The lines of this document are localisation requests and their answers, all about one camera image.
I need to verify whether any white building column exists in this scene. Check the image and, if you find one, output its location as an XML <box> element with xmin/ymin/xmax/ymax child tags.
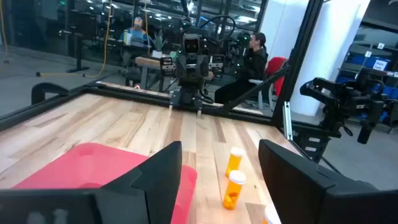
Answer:
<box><xmin>259</xmin><ymin>0</ymin><xmax>371</xmax><ymax>118</ymax></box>

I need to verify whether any small orange pill bottle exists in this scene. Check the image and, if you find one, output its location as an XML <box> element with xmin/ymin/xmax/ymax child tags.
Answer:
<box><xmin>225</xmin><ymin>147</ymin><xmax>246</xmax><ymax>178</ymax></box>

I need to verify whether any large orange pill bottle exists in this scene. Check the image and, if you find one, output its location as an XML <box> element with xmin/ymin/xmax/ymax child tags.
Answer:
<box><xmin>262</xmin><ymin>207</ymin><xmax>282</xmax><ymax>224</ymax></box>

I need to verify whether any shelf with blue bins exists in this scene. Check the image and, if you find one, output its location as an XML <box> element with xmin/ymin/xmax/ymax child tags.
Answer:
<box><xmin>335</xmin><ymin>43</ymin><xmax>398</xmax><ymax>125</ymax></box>

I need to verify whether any yellow hanging cable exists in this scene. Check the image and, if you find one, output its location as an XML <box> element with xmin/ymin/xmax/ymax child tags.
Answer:
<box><xmin>35</xmin><ymin>0</ymin><xmax>113</xmax><ymax>78</ymax></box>

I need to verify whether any black cable loop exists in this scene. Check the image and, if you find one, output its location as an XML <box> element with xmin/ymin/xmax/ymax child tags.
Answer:
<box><xmin>30</xmin><ymin>82</ymin><xmax>70</xmax><ymax>105</ymax></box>

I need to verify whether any black aluminium table frame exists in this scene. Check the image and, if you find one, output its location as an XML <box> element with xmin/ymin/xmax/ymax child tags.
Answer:
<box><xmin>0</xmin><ymin>0</ymin><xmax>324</xmax><ymax>131</ymax></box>

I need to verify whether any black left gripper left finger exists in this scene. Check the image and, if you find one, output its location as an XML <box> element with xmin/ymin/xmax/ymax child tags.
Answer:
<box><xmin>93</xmin><ymin>141</ymin><xmax>183</xmax><ymax>224</ymax></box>

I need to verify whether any person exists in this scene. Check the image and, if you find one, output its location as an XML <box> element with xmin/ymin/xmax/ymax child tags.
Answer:
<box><xmin>214</xmin><ymin>32</ymin><xmax>269</xmax><ymax>105</ymax></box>
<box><xmin>119</xmin><ymin>16</ymin><xmax>150</xmax><ymax>47</ymax></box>

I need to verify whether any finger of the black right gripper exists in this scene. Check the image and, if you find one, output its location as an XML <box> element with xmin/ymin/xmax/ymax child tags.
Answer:
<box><xmin>210</xmin><ymin>54</ymin><xmax>225</xmax><ymax>75</ymax></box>
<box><xmin>159</xmin><ymin>57</ymin><xmax>175</xmax><ymax>77</ymax></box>

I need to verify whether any wooden background desk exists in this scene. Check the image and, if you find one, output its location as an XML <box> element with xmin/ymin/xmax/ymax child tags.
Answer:
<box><xmin>135</xmin><ymin>55</ymin><xmax>163</xmax><ymax>91</ymax></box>

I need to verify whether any translucent red plastic bin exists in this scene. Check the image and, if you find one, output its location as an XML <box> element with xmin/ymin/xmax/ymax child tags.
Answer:
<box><xmin>12</xmin><ymin>142</ymin><xmax>198</xmax><ymax>224</ymax></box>

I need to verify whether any red chair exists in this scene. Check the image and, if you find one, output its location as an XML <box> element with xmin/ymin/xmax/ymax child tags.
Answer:
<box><xmin>248</xmin><ymin>57</ymin><xmax>289</xmax><ymax>110</ymax></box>

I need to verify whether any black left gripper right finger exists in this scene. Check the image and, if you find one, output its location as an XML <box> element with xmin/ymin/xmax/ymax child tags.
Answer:
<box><xmin>258</xmin><ymin>139</ymin><xmax>335</xmax><ymax>224</ymax></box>

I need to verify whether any silver frame bracket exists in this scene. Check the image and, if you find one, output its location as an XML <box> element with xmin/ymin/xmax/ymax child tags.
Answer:
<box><xmin>282</xmin><ymin>101</ymin><xmax>294</xmax><ymax>141</ymax></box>

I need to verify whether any orange white ball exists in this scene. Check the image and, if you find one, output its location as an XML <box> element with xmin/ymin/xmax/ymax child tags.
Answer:
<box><xmin>222</xmin><ymin>170</ymin><xmax>247</xmax><ymax>211</ymax></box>

